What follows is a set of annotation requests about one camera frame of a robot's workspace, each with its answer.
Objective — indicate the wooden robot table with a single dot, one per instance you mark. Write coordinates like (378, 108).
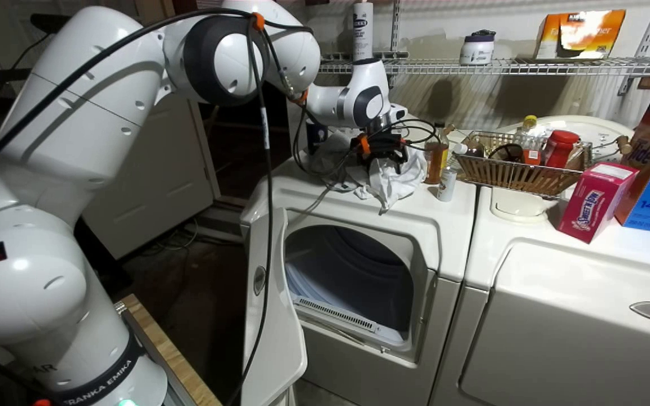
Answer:
(162, 351)

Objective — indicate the white jar with dark lid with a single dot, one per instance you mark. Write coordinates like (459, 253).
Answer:
(477, 52)

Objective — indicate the white open-front laundry machine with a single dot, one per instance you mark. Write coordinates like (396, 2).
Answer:
(354, 376)

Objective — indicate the white plastic bottle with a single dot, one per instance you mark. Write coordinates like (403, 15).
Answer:
(362, 31)

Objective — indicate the white panel door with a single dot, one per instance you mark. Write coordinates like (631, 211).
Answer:
(167, 181)

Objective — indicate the black cylindrical cup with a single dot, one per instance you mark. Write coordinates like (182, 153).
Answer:
(314, 137)

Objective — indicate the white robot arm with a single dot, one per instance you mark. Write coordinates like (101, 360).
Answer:
(77, 114)

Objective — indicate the amber liquid bottle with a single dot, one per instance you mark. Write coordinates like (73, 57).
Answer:
(438, 162)

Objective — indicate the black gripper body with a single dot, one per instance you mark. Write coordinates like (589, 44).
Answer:
(382, 140)

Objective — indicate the wicker basket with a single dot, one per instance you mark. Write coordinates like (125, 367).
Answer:
(517, 179)

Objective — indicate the black stereo camera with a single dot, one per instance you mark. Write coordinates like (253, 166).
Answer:
(44, 24)

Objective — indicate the orange package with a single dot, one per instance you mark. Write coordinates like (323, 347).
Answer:
(580, 34)

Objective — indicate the white closed laundry machine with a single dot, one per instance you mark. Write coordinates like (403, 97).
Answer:
(565, 339)

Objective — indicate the pink cardboard box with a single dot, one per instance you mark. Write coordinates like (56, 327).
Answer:
(592, 207)

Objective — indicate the white round lid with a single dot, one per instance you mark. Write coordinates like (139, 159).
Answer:
(520, 208)

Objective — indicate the small silver can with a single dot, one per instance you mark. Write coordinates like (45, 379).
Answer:
(447, 185)

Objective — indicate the white laundry machine door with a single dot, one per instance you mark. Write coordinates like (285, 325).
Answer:
(268, 339)

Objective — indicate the red jar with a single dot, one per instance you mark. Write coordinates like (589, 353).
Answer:
(562, 148)

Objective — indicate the yellow capped bottle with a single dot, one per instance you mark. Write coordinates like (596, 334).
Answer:
(528, 144)

